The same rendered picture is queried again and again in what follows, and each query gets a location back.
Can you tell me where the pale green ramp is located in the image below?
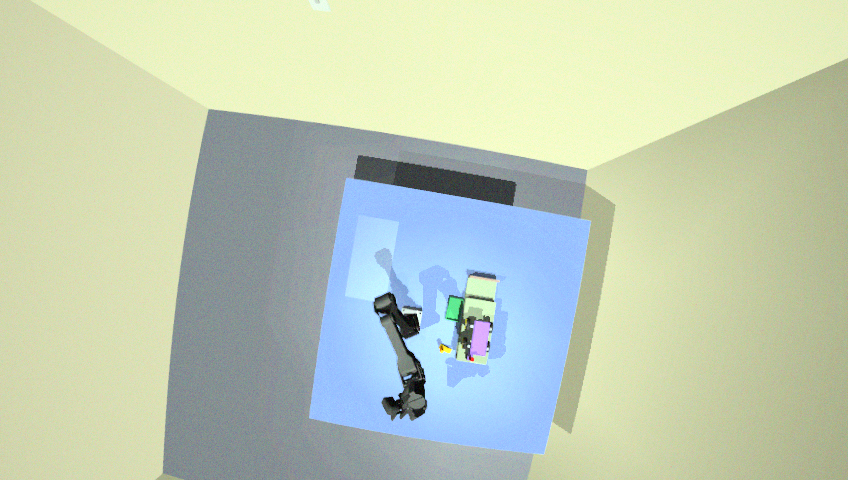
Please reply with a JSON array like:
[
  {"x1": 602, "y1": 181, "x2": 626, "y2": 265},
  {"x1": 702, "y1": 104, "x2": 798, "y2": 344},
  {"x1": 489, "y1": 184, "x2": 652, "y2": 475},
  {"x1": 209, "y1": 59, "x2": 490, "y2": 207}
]
[{"x1": 455, "y1": 275, "x2": 500, "y2": 365}]

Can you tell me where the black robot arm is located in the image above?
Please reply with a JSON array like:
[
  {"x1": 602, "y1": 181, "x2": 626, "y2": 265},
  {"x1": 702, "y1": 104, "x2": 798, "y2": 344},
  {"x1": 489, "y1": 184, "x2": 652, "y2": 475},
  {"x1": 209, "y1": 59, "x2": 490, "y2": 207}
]
[{"x1": 373, "y1": 292, "x2": 428, "y2": 421}]

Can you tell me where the green tray floor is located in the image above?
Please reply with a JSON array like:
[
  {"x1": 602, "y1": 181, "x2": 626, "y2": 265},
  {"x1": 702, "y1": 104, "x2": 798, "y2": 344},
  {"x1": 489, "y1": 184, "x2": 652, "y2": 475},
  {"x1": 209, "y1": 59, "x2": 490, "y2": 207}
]
[{"x1": 447, "y1": 298, "x2": 463, "y2": 320}]

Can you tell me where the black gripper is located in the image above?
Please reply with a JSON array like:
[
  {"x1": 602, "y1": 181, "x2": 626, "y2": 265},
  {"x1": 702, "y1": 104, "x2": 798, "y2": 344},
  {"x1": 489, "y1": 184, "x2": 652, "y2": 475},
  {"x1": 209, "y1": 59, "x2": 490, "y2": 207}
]
[{"x1": 381, "y1": 386, "x2": 409, "y2": 421}]

